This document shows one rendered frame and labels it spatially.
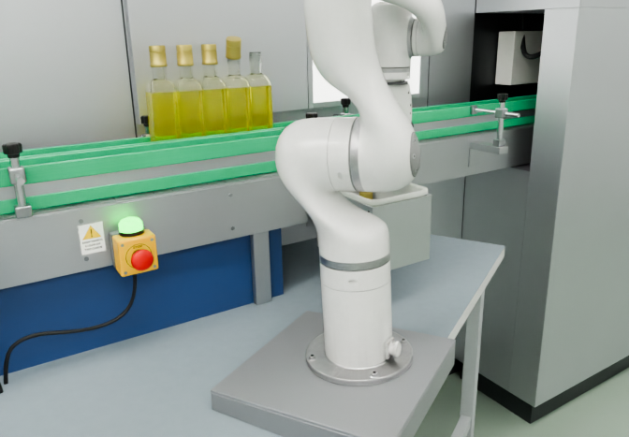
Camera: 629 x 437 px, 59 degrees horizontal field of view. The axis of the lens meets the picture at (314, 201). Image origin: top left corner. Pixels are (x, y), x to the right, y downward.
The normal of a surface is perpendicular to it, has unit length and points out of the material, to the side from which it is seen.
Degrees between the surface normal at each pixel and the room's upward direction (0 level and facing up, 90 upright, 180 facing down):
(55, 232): 90
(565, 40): 90
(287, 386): 3
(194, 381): 0
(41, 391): 0
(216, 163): 90
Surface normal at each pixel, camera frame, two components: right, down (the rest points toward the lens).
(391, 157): 0.07, 0.30
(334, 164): -0.33, 0.34
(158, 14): 0.54, 0.23
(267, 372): -0.06, -0.97
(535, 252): -0.84, 0.17
